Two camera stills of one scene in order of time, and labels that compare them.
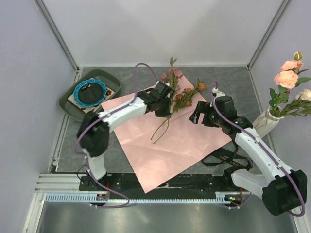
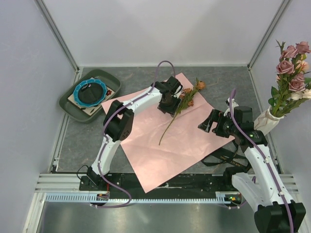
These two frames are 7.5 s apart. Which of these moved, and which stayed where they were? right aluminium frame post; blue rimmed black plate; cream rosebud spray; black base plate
Moved: cream rosebud spray
Stayed: black base plate; right aluminium frame post; blue rimmed black plate
